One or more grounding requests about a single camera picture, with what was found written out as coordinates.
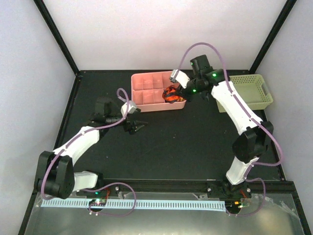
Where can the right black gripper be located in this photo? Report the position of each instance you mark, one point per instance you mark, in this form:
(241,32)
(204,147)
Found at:
(188,95)

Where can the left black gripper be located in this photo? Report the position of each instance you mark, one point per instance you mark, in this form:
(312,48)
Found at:
(132,129)

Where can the orange navy striped tie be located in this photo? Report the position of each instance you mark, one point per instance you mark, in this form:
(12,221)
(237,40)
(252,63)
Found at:
(170,95)

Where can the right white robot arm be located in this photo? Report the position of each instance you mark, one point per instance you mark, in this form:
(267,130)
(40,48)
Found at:
(253,133)

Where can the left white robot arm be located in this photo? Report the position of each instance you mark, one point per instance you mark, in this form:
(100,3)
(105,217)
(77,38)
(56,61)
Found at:
(55,176)

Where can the pink compartment organizer box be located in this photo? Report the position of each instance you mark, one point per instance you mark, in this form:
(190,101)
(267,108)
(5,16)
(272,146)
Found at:
(147,89)

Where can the green perforated plastic basket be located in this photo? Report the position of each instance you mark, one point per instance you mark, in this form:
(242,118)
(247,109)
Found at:
(253,90)

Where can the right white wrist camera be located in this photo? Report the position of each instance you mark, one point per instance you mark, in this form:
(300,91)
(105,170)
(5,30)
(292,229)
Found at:
(180,77)

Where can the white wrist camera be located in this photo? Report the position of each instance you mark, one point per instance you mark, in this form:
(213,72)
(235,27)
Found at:
(129,107)
(180,77)

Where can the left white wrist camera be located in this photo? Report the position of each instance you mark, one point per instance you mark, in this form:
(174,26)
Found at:
(129,107)

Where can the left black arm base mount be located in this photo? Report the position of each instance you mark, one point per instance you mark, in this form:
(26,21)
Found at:
(102,188)

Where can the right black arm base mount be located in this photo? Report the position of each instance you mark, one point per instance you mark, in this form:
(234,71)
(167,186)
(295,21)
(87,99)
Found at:
(220,189)

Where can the light blue slotted cable duct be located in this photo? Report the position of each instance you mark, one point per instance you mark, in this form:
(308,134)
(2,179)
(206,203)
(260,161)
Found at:
(128,204)

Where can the black right frame post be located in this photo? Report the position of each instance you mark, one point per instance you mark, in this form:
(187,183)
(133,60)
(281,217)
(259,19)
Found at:
(283,15)

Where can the black frame post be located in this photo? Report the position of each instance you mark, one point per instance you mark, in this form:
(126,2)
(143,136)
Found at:
(283,15)
(41,6)

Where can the black left frame post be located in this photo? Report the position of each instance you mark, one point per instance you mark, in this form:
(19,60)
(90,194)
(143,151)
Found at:
(41,6)

